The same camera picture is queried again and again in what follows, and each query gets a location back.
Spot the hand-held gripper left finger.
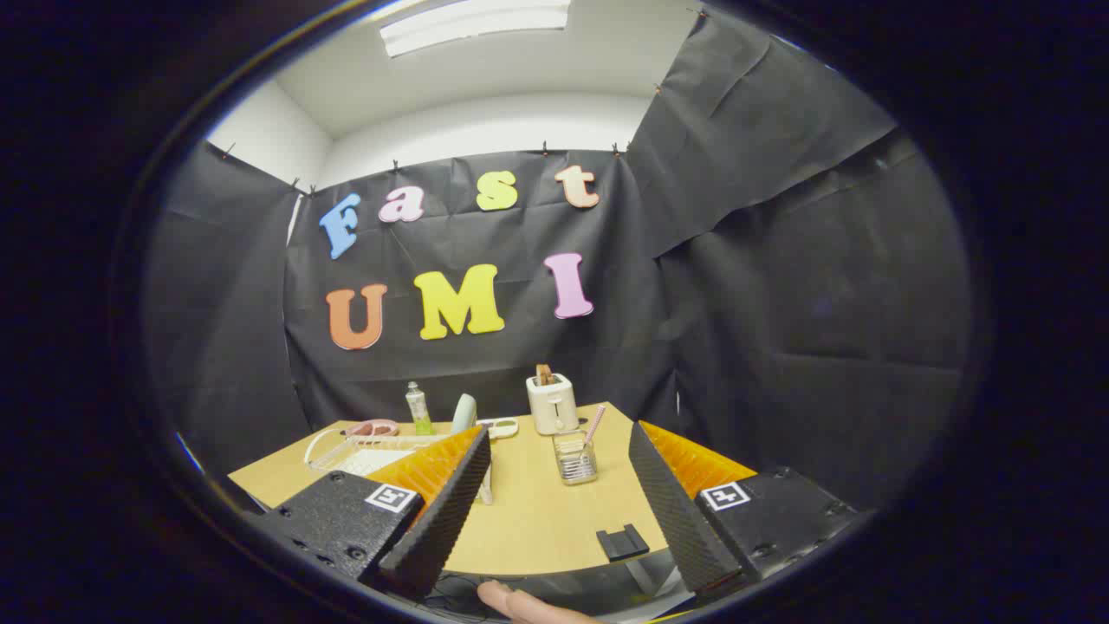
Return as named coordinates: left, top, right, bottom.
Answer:
left=260, top=425, right=492, bottom=601

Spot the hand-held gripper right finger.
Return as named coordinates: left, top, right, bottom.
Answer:
left=628, top=420, right=859, bottom=595

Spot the white wire dish rack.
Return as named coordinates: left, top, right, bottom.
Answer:
left=303, top=422, right=495, bottom=506

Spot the metal wire basket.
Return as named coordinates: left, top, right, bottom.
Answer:
left=553, top=429, right=599, bottom=486

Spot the spoon with red checked handle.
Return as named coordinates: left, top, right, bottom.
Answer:
left=579, top=404, right=606, bottom=460

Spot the black table clamp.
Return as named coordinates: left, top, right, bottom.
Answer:
left=596, top=524, right=650, bottom=562

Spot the white quilted drying mat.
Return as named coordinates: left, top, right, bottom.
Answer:
left=338, top=448, right=417, bottom=478

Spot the clear bottle with green liquid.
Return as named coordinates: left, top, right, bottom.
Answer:
left=405, top=381, right=434, bottom=436

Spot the cream toaster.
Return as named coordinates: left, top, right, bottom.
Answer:
left=526, top=373, right=580, bottom=436

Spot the black backdrop cloth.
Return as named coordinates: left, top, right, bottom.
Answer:
left=143, top=9, right=976, bottom=521

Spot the ceiling light panel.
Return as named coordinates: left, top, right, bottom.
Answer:
left=379, top=0, right=573, bottom=58

